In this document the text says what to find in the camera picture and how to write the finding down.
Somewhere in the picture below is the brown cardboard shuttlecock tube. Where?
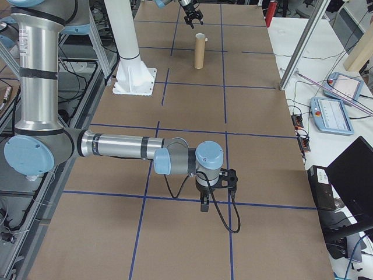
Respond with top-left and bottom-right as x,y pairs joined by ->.
193,33 -> 206,70

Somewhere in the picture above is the red tube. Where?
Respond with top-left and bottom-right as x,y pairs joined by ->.
266,0 -> 278,29

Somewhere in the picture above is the white desk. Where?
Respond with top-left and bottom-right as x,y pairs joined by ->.
266,16 -> 373,280

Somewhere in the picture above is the black orange power strip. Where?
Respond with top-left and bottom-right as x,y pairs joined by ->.
298,135 -> 312,153
291,113 -> 304,130

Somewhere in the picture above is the black computer box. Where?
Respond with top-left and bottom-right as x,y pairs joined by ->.
307,164 -> 338,212

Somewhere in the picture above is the blue grey teach pendant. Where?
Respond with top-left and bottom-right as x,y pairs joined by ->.
309,96 -> 355,137
322,71 -> 365,102

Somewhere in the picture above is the black monitor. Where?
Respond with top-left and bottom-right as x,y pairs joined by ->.
320,135 -> 373,251

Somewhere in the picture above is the light wooden beam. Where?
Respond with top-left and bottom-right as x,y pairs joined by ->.
343,27 -> 373,73

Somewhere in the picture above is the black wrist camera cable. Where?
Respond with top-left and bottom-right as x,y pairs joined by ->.
163,171 -> 242,234

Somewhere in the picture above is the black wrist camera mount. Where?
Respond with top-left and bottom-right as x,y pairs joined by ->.
217,167 -> 239,191

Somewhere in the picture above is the white column with base plate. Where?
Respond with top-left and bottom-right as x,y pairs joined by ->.
103,0 -> 157,96

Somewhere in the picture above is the aluminium profile post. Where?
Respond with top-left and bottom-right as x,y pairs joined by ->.
278,0 -> 332,92

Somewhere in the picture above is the blue network cable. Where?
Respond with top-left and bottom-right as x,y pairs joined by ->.
343,233 -> 368,280

